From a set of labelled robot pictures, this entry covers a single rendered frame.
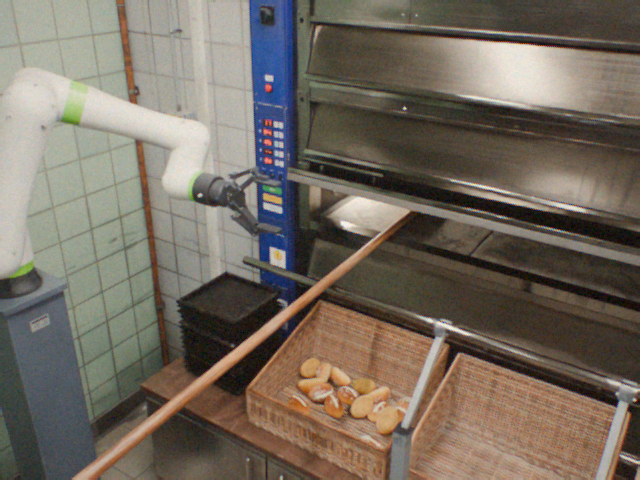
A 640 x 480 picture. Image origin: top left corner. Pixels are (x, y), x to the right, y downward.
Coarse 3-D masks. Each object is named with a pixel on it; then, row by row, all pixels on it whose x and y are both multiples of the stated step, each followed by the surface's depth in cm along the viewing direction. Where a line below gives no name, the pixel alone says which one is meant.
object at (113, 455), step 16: (400, 224) 229; (384, 240) 220; (352, 256) 205; (336, 272) 196; (320, 288) 188; (304, 304) 181; (272, 320) 171; (256, 336) 165; (240, 352) 159; (224, 368) 154; (192, 384) 147; (208, 384) 150; (176, 400) 142; (160, 416) 138; (144, 432) 134; (112, 448) 129; (128, 448) 131; (96, 464) 126; (112, 464) 128
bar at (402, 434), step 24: (264, 264) 207; (336, 288) 193; (408, 312) 182; (456, 336) 175; (480, 336) 171; (432, 360) 175; (528, 360) 165; (552, 360) 162; (600, 384) 156; (624, 384) 154; (408, 408) 172; (624, 408) 153; (408, 432) 169; (408, 456) 174
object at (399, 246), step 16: (320, 224) 236; (336, 224) 234; (352, 224) 234; (352, 240) 230; (368, 240) 226; (400, 240) 222; (416, 256) 217; (432, 256) 214; (448, 256) 212; (464, 256) 212; (464, 272) 209; (480, 272) 206; (496, 272) 203; (512, 272) 202; (528, 272) 202; (528, 288) 198; (544, 288) 196; (560, 288) 194; (576, 288) 194; (576, 304) 192; (592, 304) 189; (608, 304) 186; (624, 304) 186
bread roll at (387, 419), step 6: (390, 408) 220; (384, 414) 219; (390, 414) 219; (396, 414) 220; (378, 420) 219; (384, 420) 218; (390, 420) 218; (396, 420) 219; (378, 426) 218; (384, 426) 217; (390, 426) 217; (384, 432) 217
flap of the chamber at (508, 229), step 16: (288, 176) 216; (304, 176) 213; (336, 176) 217; (352, 176) 220; (352, 192) 204; (368, 192) 201; (416, 192) 206; (432, 192) 208; (416, 208) 193; (432, 208) 190; (480, 208) 194; (496, 208) 196; (480, 224) 183; (496, 224) 180; (544, 224) 183; (560, 224) 185; (576, 224) 187; (544, 240) 174; (560, 240) 172; (624, 240) 175; (608, 256) 166; (624, 256) 164
